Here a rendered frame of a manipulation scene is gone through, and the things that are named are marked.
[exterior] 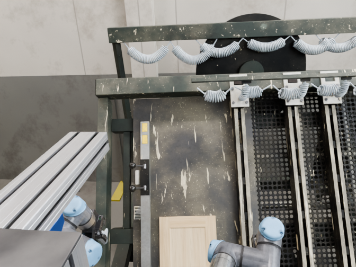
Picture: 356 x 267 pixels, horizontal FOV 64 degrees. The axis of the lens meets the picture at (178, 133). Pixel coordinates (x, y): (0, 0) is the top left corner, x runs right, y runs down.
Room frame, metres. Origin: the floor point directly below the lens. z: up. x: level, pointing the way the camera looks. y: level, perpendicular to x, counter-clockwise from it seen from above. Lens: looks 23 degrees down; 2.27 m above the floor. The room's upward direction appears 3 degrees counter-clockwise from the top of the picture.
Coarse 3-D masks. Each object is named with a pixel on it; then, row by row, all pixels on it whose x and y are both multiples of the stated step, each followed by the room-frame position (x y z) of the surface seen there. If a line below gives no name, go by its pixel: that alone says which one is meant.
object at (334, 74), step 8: (352, 72) 1.42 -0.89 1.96; (192, 80) 1.44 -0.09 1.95; (200, 80) 1.43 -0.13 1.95; (208, 80) 1.43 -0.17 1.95; (216, 80) 1.43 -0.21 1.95; (224, 80) 1.43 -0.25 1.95; (232, 80) 1.43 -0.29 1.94; (240, 80) 1.43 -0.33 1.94; (248, 80) 1.43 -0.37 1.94; (256, 80) 1.43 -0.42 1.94; (264, 80) 1.43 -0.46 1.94; (240, 88) 1.46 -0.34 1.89; (256, 88) 1.44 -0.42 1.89; (264, 88) 1.45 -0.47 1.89; (288, 88) 1.45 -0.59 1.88; (296, 88) 1.44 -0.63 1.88; (320, 88) 1.43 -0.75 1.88; (328, 88) 1.42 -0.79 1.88; (208, 96) 1.49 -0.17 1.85; (224, 96) 1.43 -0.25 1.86; (248, 96) 1.46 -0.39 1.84; (256, 96) 1.43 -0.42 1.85; (280, 96) 1.44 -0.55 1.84; (288, 96) 1.43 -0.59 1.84; (296, 96) 1.42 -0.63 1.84
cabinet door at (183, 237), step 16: (160, 224) 1.24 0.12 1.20; (176, 224) 1.24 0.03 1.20; (192, 224) 1.24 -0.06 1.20; (208, 224) 1.23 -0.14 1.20; (160, 240) 1.20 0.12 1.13; (176, 240) 1.20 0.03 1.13; (192, 240) 1.19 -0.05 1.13; (208, 240) 1.19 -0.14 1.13; (160, 256) 1.15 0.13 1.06; (176, 256) 1.15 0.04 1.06; (192, 256) 1.15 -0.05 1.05
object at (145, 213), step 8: (144, 144) 1.47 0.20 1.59; (144, 152) 1.45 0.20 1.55; (144, 200) 1.30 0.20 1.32; (144, 208) 1.28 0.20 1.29; (144, 216) 1.25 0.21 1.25; (144, 224) 1.23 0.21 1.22; (144, 232) 1.21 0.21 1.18; (144, 240) 1.19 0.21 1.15; (144, 248) 1.16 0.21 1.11; (144, 256) 1.14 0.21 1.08; (144, 264) 1.12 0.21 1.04
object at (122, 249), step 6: (132, 192) 2.16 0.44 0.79; (132, 198) 2.07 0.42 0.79; (132, 204) 1.98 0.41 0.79; (132, 210) 1.90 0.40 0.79; (132, 216) 1.83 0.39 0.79; (132, 222) 1.75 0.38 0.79; (120, 246) 1.51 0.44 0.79; (126, 246) 1.51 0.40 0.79; (132, 246) 1.62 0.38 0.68; (120, 252) 1.46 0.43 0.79; (126, 252) 1.46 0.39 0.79; (132, 252) 1.60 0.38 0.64; (114, 258) 1.41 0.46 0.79; (120, 258) 1.41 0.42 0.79; (126, 258) 1.41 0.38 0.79; (132, 258) 1.60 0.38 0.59; (114, 264) 1.36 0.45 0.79; (120, 264) 1.36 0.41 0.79; (126, 264) 1.38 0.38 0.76
